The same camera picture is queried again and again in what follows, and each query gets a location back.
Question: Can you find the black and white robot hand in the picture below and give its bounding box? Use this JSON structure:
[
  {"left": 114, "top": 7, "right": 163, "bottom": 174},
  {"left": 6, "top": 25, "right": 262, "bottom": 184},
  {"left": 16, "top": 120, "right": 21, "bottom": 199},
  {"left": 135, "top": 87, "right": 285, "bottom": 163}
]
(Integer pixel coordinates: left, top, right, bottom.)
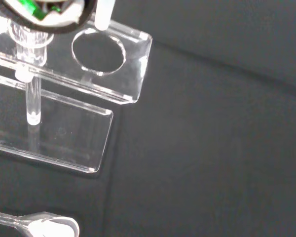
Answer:
[{"left": 0, "top": 0, "right": 99, "bottom": 34}]

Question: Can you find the clear acrylic funnel stand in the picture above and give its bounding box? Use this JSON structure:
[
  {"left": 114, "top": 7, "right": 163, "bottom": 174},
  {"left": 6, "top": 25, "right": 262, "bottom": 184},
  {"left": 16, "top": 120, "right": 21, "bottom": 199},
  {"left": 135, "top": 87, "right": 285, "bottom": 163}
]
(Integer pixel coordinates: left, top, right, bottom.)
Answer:
[{"left": 0, "top": 17, "right": 153, "bottom": 173}]

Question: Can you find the glass weighing funnel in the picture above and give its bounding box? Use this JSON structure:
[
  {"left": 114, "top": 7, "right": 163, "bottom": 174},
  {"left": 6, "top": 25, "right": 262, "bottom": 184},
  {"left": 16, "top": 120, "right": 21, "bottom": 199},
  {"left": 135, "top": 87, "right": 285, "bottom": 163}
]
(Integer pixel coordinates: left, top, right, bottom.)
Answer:
[{"left": 0, "top": 209, "right": 80, "bottom": 237}]

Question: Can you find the black bench cloth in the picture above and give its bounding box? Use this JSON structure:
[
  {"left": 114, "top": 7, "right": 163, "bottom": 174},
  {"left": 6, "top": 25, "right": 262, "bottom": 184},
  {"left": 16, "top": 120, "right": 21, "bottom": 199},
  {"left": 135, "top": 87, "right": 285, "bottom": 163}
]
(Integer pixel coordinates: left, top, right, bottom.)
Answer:
[{"left": 0, "top": 0, "right": 296, "bottom": 237}]

